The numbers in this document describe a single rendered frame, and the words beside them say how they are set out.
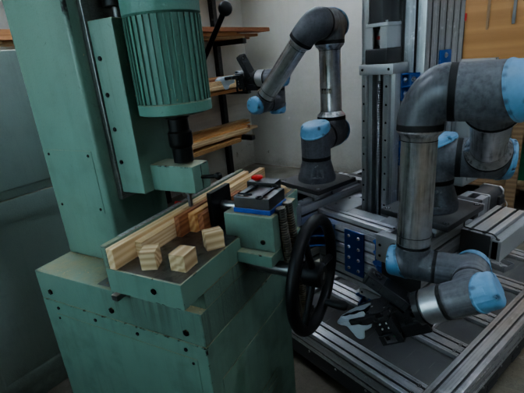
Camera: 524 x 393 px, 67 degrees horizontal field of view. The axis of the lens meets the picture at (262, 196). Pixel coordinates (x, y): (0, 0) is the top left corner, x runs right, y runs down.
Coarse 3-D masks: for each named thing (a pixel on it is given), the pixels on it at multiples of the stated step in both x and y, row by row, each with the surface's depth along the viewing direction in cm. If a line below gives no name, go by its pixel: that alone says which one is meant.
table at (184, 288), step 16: (224, 224) 104; (176, 240) 97; (192, 240) 96; (208, 256) 88; (224, 256) 91; (240, 256) 96; (256, 256) 93; (272, 256) 92; (112, 272) 86; (128, 272) 84; (144, 272) 83; (160, 272) 83; (176, 272) 82; (192, 272) 82; (208, 272) 86; (224, 272) 91; (112, 288) 88; (128, 288) 85; (144, 288) 83; (160, 288) 80; (176, 288) 78; (192, 288) 81; (208, 288) 86; (176, 304) 80
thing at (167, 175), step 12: (156, 168) 102; (168, 168) 100; (180, 168) 98; (192, 168) 96; (204, 168) 101; (156, 180) 103; (168, 180) 101; (180, 180) 99; (192, 180) 97; (204, 180) 101; (180, 192) 101; (192, 192) 99
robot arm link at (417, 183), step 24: (432, 72) 77; (408, 96) 81; (432, 96) 77; (408, 120) 81; (432, 120) 79; (408, 144) 83; (432, 144) 82; (408, 168) 85; (432, 168) 84; (408, 192) 86; (432, 192) 86; (408, 216) 87; (432, 216) 88; (408, 240) 89; (408, 264) 90; (432, 264) 88
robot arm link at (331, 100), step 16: (336, 16) 145; (336, 32) 148; (320, 48) 153; (336, 48) 152; (320, 64) 156; (336, 64) 154; (320, 80) 158; (336, 80) 156; (320, 96) 161; (336, 96) 158; (320, 112) 163; (336, 112) 160; (336, 128) 159; (336, 144) 162
